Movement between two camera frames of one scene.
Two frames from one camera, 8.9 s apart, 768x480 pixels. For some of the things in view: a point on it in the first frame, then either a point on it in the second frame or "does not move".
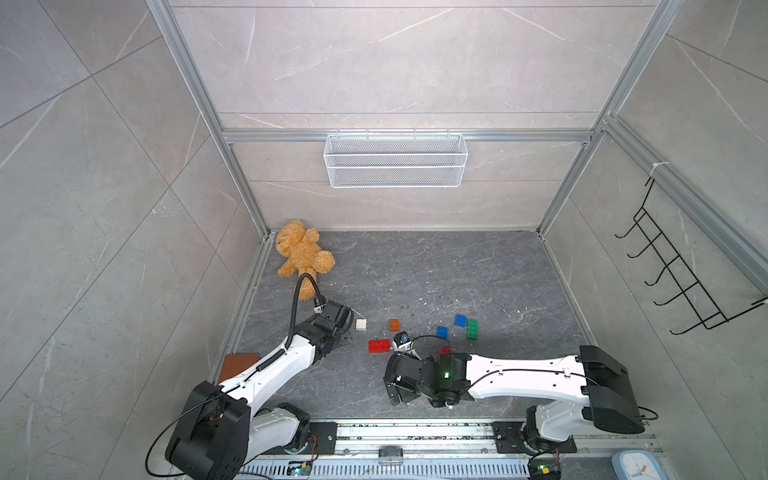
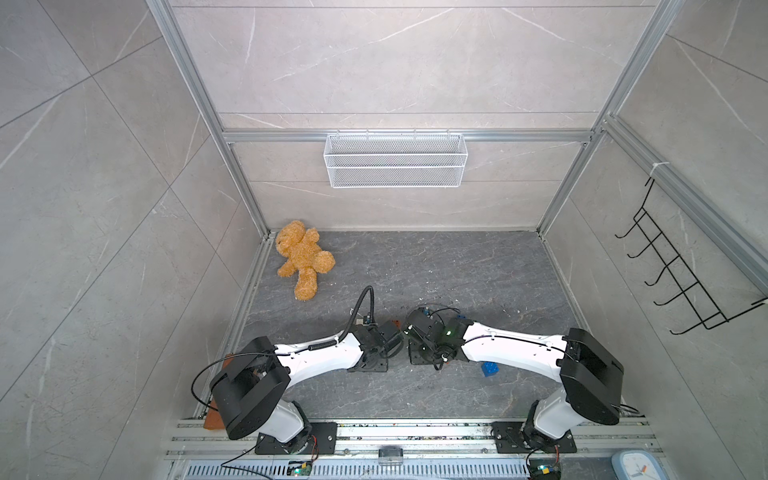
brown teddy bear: (301, 249) does not move
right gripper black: (403, 394) → (414, 356)
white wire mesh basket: (395, 161) does not move
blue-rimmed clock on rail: (636, 464) does not move
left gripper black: (346, 328) → (384, 365)
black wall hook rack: (702, 304) does not move
